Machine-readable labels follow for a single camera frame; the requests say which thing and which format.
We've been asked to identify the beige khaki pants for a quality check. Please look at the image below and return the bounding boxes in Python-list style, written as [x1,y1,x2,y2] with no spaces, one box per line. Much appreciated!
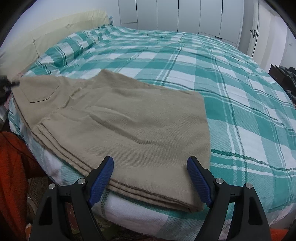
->
[12,69,211,212]

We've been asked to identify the cream padded headboard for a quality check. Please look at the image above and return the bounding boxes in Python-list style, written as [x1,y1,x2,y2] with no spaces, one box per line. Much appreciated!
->
[1,10,109,79]

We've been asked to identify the orange red fleece garment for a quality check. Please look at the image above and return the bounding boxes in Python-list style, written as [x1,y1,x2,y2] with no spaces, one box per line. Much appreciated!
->
[1,132,45,240]

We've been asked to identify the teal white plaid bedspread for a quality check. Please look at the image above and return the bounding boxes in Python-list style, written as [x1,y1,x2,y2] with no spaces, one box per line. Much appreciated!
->
[8,25,295,240]

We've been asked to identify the dark clothes pile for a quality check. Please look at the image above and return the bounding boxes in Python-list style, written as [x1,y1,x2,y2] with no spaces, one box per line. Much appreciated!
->
[279,66,295,103]

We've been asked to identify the dark wooden side table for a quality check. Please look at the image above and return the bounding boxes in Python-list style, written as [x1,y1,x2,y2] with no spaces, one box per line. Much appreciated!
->
[268,64,287,89]

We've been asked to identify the white wardrobe doors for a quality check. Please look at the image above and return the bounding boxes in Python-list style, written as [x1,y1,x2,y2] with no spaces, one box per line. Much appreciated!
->
[118,0,244,47]

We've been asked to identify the white door with handle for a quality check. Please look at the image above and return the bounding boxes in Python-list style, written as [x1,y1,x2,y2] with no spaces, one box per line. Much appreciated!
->
[247,1,270,64]

